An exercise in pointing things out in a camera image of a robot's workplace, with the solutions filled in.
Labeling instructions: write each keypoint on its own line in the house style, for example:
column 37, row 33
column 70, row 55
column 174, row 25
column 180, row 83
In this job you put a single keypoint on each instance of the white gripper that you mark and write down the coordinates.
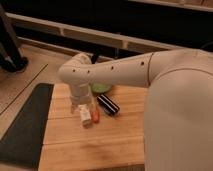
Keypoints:
column 80, row 95

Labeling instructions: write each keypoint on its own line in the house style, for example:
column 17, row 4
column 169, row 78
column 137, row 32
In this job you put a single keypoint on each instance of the green ceramic bowl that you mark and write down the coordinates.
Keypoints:
column 100, row 88

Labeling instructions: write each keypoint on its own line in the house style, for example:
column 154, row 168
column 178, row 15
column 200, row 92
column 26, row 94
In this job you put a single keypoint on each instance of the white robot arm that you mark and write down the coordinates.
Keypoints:
column 178, row 111

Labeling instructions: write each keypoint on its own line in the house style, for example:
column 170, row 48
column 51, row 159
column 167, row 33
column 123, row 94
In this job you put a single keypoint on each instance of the white plastic bottle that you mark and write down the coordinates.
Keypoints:
column 85, row 115

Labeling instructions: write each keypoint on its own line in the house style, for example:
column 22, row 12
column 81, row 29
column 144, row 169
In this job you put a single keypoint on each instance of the orange carrot toy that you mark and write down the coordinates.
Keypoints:
column 96, row 115

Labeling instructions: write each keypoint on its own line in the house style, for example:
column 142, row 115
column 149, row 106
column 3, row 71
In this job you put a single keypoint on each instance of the black striped case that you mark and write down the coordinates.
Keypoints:
column 107, row 105

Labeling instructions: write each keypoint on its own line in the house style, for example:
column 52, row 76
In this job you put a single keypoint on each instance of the dark floor mat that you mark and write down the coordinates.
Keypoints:
column 22, row 143

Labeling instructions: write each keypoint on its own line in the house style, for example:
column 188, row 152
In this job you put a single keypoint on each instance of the person's dark leg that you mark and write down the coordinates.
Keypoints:
column 17, row 63

